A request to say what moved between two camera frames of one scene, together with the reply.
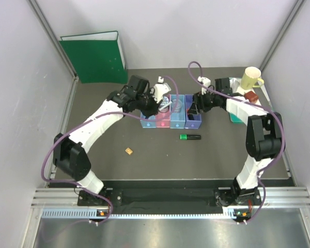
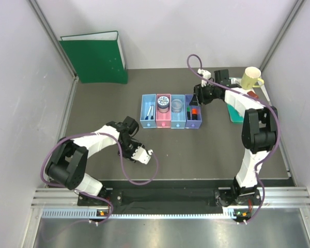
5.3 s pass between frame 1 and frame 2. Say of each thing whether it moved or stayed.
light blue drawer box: stayed
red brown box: stayed
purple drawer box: stayed
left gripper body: moved
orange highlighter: moved
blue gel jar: stayed
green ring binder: stayed
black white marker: moved
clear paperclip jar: stayed
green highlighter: moved
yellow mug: stayed
